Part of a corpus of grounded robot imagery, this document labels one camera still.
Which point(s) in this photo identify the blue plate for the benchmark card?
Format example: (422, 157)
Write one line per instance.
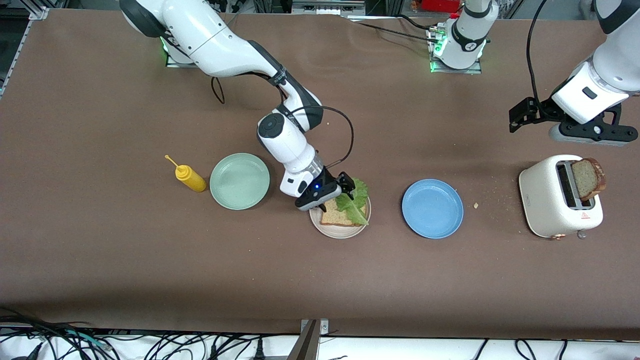
(432, 208)

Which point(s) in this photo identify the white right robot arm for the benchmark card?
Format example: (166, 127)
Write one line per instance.
(220, 45)

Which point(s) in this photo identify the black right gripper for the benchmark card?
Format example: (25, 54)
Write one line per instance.
(331, 179)

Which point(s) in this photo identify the beige plate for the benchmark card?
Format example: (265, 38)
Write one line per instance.
(340, 233)

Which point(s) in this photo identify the aluminium frame rail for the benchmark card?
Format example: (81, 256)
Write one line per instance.
(39, 12)

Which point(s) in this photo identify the pale green plate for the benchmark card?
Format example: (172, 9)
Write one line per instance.
(240, 181)

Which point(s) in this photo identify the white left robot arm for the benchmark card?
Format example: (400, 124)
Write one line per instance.
(467, 35)

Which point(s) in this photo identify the grey metal rail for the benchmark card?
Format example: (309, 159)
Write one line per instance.
(327, 6)

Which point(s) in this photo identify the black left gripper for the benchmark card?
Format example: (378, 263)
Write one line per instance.
(542, 110)

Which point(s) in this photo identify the brown bread slice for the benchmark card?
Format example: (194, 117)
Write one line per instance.
(585, 179)
(334, 216)

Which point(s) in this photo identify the metal table edge bracket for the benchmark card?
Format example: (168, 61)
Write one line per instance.
(305, 345)

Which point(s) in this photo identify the green lettuce leaf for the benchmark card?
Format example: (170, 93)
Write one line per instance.
(356, 205)

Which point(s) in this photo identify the black power plug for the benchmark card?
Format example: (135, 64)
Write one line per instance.
(258, 350)

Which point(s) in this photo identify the red box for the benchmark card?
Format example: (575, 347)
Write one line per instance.
(440, 5)

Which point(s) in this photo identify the white toaster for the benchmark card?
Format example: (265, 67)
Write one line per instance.
(542, 200)

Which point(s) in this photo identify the yellow mustard squeeze bottle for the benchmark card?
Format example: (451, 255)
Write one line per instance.
(192, 180)

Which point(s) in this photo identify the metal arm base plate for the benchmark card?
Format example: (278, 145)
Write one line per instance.
(177, 65)
(455, 71)

